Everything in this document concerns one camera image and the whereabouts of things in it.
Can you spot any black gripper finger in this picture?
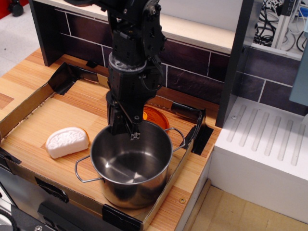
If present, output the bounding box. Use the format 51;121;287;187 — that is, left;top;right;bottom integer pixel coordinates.
119;104;142;140
107;102;131;135

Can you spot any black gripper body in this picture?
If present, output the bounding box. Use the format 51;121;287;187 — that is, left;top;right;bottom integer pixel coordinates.
108;53;165;124

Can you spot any stainless steel pot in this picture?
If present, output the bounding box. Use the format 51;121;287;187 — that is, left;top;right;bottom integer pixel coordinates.
88;121;177;209

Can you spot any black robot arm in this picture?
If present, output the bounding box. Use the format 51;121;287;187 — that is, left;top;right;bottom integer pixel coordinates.
69;0;166;140

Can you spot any orange transparent pot lid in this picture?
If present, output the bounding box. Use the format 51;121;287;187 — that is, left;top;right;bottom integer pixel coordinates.
143;106;169;129

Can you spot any cardboard fence with black tape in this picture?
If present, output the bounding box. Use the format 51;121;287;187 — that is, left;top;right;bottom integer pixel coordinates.
0;60;215;231

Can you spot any white toy bread slice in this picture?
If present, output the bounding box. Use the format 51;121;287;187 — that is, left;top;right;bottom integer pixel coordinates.
45;127;90;159

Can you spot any brass screw in tabletop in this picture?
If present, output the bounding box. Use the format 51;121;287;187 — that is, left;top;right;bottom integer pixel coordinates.
179;198;186;204

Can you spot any light wooden shelf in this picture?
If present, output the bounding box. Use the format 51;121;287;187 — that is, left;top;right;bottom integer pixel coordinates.
39;0;235;54

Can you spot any white ridged drainboard sink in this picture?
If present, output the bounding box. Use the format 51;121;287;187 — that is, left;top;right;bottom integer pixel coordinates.
208;98;308;223

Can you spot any black caster wheel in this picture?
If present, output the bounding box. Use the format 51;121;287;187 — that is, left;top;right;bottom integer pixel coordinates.
8;0;24;17

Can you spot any dark grey vertical post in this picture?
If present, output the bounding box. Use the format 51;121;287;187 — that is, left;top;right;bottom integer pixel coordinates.
216;0;263;128

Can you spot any tangle of black cables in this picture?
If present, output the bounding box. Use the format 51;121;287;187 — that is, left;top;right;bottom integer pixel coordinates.
254;0;308;51

